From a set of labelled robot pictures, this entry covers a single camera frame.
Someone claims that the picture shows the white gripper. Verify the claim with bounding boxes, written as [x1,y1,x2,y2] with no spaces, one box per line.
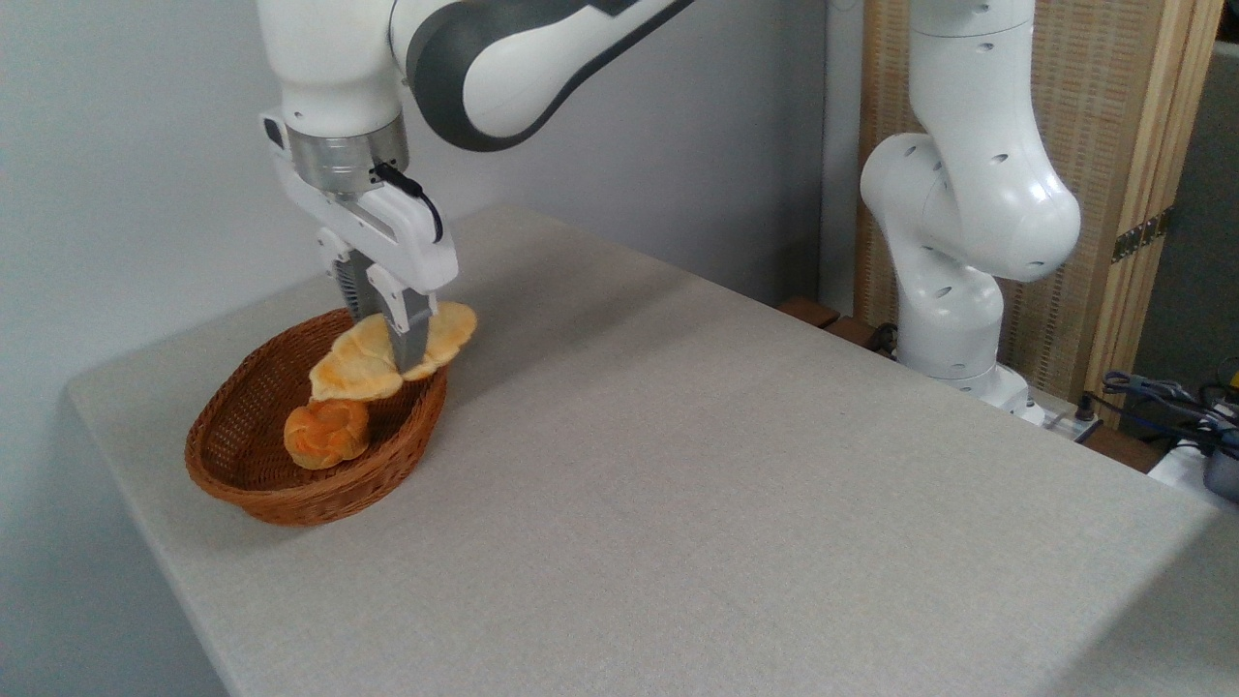
[271,145,460,374]

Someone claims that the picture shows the long braided bread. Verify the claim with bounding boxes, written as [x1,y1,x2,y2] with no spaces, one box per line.
[309,301,478,404]

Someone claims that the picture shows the round flower-shaped bread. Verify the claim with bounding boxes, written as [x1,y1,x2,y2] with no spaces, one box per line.
[284,399,372,471]

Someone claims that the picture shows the brown wicker basket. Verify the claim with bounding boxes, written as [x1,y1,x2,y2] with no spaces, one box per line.
[184,308,448,528]

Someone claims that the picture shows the brown wooden boards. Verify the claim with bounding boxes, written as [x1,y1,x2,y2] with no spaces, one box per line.
[779,298,896,355]

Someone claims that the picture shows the woven wooden folding screen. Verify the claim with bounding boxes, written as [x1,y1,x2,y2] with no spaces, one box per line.
[854,0,1225,427]

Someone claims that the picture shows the metal screen hinge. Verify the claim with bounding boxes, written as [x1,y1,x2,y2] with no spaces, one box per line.
[1113,208,1174,262]

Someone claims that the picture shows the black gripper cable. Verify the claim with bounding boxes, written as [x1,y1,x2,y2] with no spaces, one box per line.
[373,162,444,245]

